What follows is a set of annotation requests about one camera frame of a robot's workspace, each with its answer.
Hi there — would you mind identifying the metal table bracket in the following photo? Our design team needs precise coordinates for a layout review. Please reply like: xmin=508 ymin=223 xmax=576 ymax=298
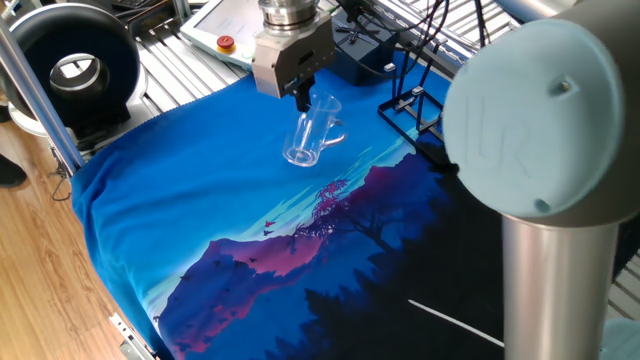
xmin=108 ymin=312 xmax=159 ymax=360

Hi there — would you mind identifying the thin white cable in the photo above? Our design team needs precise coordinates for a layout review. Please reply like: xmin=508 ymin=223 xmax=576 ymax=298
xmin=407 ymin=298 xmax=506 ymax=349

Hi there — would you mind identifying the black round ring device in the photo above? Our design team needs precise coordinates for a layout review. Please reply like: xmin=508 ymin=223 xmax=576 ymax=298
xmin=5 ymin=2 xmax=147 ymax=132

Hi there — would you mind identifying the long black arm cable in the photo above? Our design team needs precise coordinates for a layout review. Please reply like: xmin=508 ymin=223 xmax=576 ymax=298
xmin=334 ymin=0 xmax=491 ymax=76

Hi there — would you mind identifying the white teach pendant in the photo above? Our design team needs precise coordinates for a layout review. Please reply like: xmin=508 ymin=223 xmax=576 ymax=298
xmin=179 ymin=0 xmax=266 ymax=71

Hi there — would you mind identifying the dark blue ribboned gift box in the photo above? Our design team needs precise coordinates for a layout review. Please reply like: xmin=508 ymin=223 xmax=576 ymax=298
xmin=327 ymin=12 xmax=401 ymax=87

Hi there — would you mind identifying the black wire cup rack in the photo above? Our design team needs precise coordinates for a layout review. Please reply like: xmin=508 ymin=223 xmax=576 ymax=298
xmin=377 ymin=39 xmax=454 ymax=169

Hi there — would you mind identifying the silver metal bar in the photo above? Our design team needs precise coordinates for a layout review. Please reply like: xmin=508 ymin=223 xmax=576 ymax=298
xmin=0 ymin=17 xmax=87 ymax=177

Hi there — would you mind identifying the silver Schunk gripper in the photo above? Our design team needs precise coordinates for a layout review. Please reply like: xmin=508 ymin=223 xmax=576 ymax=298
xmin=251 ymin=13 xmax=339 ymax=114

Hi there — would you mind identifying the blue landscape print cloth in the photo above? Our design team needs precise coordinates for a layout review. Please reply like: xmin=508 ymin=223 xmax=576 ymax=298
xmin=71 ymin=47 xmax=640 ymax=360

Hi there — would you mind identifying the black shoe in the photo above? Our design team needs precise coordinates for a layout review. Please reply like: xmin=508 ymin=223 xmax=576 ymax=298
xmin=0 ymin=152 xmax=29 ymax=190

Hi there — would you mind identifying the clear plastic cup with handle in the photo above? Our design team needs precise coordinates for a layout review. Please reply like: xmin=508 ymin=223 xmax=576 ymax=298
xmin=282 ymin=91 xmax=349 ymax=169

